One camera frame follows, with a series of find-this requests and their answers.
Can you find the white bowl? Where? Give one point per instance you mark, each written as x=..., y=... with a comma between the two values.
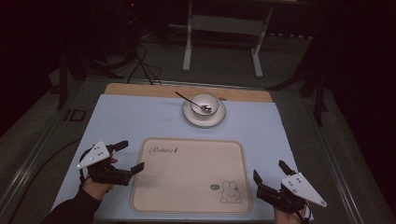
x=199, y=100

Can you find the metal floor rail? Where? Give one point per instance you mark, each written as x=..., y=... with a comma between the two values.
x=336, y=174
x=28, y=161
x=202, y=84

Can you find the white metal stand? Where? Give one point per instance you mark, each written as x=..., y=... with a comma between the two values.
x=186, y=46

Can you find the light blue table mat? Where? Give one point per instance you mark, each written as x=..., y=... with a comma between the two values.
x=140, y=118

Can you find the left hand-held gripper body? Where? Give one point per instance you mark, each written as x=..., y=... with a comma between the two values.
x=93, y=155

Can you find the beige placemat with rabbit print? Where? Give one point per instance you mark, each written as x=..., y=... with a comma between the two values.
x=186, y=180

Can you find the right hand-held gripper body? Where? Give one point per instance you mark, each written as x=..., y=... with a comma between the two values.
x=303, y=188

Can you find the person's right hand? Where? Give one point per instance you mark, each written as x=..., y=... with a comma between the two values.
x=289, y=218

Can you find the white saucer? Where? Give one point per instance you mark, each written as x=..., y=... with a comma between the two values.
x=204, y=123

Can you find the black stand with red light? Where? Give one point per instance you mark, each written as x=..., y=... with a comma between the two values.
x=131, y=18

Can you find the person's left hand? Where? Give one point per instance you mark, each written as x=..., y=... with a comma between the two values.
x=96, y=189

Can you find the metal spoon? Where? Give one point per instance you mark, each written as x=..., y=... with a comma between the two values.
x=186, y=98

